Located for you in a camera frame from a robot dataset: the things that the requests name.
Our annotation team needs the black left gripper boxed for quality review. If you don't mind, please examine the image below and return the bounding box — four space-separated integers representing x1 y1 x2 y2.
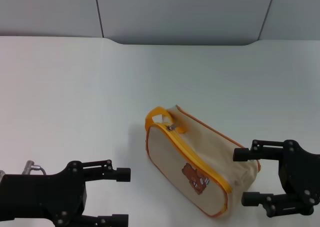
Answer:
0 158 132 227

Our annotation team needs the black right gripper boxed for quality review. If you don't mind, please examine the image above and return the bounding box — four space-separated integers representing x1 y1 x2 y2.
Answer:
232 139 320 218

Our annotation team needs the beige bag with orange trim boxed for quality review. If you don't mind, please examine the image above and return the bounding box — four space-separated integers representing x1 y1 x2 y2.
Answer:
144 104 262 218

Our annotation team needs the silver cable connector plug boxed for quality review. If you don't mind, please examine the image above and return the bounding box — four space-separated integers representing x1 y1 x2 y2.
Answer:
23 159 43 176

